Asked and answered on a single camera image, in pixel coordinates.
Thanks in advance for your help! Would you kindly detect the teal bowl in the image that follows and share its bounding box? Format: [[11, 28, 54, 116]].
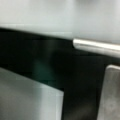
[[32, 60, 56, 87]]

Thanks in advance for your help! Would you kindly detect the silver toaster oven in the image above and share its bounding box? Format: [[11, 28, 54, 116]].
[[0, 0, 120, 120]]

